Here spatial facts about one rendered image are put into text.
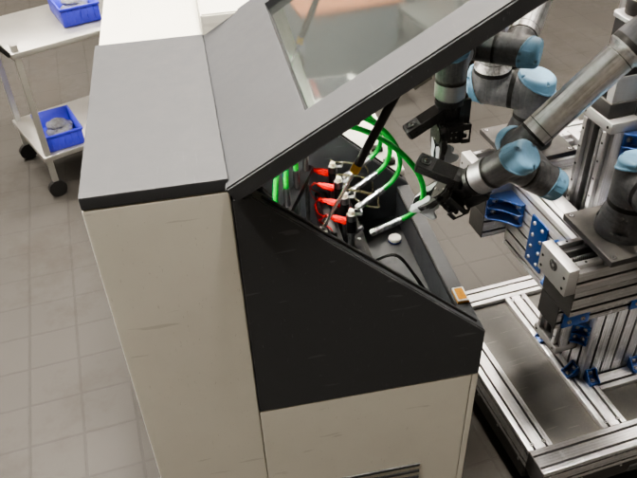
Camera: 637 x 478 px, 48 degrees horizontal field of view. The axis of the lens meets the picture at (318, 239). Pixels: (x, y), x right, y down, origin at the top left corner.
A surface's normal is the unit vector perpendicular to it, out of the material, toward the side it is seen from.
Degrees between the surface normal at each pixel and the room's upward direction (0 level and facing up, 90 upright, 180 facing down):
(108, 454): 0
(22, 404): 0
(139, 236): 90
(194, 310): 90
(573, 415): 0
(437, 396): 90
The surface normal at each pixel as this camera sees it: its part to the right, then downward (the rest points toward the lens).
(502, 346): -0.04, -0.78
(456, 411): 0.19, 0.61
